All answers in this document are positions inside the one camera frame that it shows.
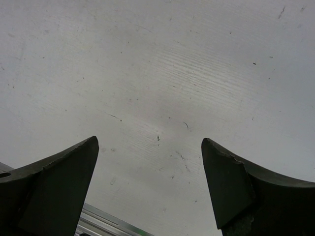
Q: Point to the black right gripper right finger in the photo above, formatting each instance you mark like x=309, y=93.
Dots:
x=249, y=200

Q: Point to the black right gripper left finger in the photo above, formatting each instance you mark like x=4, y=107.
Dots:
x=45, y=198

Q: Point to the aluminium frame rail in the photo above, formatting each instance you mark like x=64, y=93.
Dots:
x=95, y=222

